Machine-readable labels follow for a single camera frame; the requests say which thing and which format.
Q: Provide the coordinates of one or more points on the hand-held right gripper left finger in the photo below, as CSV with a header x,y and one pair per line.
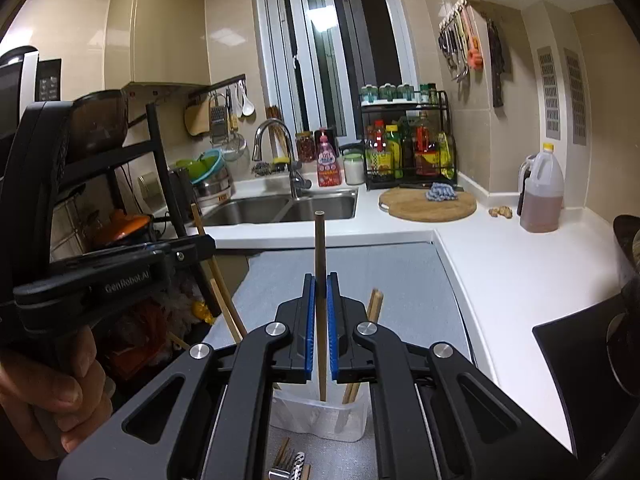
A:
x,y
310,330

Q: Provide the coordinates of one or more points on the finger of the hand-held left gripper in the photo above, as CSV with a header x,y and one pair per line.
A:
x,y
192,250

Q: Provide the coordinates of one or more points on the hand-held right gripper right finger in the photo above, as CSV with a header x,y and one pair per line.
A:
x,y
333,330

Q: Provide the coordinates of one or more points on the long wooden chopstick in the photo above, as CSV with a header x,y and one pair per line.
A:
x,y
379,307
372,305
320,260
227,312

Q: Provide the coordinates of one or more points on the clear plastic container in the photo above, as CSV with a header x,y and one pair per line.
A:
x,y
310,420

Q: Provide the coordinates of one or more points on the person's left hand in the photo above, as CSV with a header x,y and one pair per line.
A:
x,y
45,395

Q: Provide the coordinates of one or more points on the orange pot lid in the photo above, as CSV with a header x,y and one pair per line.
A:
x,y
130,222

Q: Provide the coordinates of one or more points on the green bowl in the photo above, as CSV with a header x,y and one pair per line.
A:
x,y
192,170

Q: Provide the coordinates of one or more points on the grey textured mat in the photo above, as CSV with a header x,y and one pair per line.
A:
x,y
400,280

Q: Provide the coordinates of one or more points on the stainless steel sink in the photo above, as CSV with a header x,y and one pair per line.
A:
x,y
280,210

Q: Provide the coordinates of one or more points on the black metal shelf rack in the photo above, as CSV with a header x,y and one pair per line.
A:
x,y
160,150

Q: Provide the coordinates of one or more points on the hanging metal grater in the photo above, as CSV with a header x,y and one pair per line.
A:
x,y
218,125

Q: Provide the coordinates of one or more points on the hanging wooden board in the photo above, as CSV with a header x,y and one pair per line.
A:
x,y
197,120

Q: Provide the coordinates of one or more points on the chrome kitchen faucet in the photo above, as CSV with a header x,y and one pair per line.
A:
x,y
272,125

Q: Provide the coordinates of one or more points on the red chili jar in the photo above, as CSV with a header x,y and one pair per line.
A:
x,y
305,147

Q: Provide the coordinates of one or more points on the round wooden cutting board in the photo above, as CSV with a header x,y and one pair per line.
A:
x,y
425,207

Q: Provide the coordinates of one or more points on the brown glass pot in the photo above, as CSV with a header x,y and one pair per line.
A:
x,y
100,125

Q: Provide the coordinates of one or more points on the hanging white spoons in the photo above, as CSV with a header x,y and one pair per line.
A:
x,y
245,102

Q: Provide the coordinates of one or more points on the white jar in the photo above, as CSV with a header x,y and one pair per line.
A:
x,y
354,170

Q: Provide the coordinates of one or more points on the pink dish soap bottle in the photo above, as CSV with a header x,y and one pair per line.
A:
x,y
330,162

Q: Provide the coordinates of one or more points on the blue knitted dishcloth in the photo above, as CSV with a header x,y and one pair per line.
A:
x,y
440,192

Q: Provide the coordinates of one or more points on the red-cap sauce bottle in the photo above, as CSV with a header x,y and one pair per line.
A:
x,y
382,155

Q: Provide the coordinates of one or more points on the yellow-cap green bottle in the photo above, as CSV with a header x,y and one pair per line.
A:
x,y
395,150

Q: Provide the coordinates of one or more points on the ginger root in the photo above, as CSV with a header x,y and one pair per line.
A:
x,y
500,212

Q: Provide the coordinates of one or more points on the orange-red oil bottle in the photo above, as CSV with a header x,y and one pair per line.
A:
x,y
426,147

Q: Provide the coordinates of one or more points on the yellow-green seasoning packet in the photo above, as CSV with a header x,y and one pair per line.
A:
x,y
446,155

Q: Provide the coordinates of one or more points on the microwave oven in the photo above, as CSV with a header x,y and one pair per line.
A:
x,y
30,80

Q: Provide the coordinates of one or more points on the green-lid spice jar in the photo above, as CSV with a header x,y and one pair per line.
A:
x,y
369,92
404,92
386,92

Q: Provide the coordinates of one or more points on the black glass gas stove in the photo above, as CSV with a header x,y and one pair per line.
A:
x,y
570,360

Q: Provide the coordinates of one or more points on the plastic oil jug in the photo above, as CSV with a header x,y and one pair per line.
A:
x,y
540,205

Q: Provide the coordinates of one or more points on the white-framed window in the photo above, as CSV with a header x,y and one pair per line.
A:
x,y
345,35

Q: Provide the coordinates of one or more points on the black wok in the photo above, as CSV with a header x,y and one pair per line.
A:
x,y
625,310

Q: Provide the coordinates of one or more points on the hanging kitchen scissors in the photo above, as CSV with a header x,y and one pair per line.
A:
x,y
452,50

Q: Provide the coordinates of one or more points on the hanging orange peeler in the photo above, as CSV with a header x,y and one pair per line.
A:
x,y
474,45

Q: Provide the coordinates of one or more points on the wall socket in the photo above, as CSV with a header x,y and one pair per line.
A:
x,y
148,189

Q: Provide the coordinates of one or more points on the black wall rail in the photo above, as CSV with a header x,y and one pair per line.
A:
x,y
220,85

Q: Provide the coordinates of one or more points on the grey wall vent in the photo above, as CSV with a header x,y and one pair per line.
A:
x,y
548,92
575,97

